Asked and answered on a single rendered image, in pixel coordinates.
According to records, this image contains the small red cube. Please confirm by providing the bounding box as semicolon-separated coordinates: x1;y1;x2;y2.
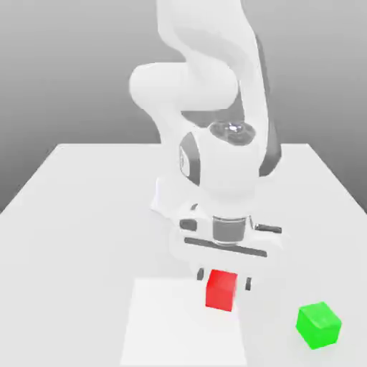
205;268;239;313

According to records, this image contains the small green cube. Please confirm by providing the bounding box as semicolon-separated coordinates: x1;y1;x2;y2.
295;301;343;351

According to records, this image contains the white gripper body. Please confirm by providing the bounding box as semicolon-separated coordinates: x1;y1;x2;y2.
168;231;285;280

